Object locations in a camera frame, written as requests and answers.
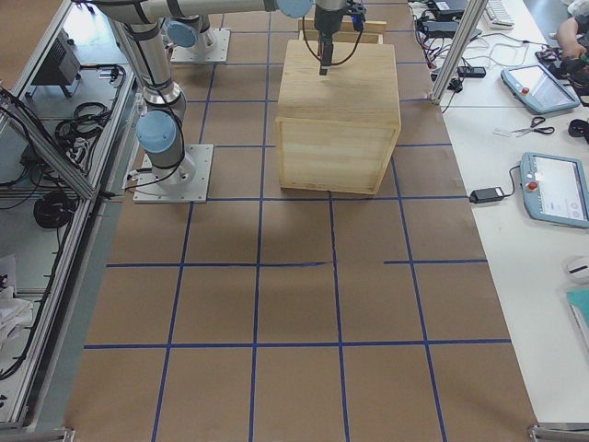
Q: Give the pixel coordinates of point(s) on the lower teach pendant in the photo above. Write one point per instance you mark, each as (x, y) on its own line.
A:
(554, 189)

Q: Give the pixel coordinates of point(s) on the teal notebook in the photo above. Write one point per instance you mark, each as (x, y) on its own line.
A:
(578, 302)

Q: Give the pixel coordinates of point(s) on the white keyboard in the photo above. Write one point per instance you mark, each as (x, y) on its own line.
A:
(496, 16)

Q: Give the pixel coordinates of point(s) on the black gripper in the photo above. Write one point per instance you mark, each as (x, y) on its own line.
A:
(328, 22)

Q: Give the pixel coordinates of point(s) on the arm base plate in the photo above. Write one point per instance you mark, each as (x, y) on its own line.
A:
(193, 47)
(188, 183)

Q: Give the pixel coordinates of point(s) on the teach pendant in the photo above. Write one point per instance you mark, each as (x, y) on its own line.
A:
(538, 89)
(554, 189)

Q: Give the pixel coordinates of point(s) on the black control box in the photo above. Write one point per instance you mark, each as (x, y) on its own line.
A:
(60, 66)

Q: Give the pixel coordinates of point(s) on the aluminium corner post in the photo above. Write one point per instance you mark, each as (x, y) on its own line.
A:
(459, 43)

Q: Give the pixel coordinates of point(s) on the aluminium side frame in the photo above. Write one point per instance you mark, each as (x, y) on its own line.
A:
(54, 151)

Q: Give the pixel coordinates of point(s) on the upper teach pendant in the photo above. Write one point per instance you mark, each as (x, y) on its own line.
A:
(538, 89)

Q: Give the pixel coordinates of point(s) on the black power brick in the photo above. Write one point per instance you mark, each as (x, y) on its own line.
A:
(486, 195)

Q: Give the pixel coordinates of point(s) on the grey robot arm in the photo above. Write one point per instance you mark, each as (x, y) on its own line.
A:
(150, 11)
(146, 51)

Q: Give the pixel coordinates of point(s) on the light wooden drawer cabinet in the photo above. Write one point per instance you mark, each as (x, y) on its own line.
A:
(337, 132)

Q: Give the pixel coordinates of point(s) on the black scissors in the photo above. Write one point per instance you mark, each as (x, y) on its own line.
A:
(536, 126)

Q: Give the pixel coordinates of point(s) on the white round device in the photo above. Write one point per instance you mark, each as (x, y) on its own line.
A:
(576, 268)

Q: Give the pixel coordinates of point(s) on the wooden drawer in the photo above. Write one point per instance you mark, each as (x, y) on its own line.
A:
(373, 31)

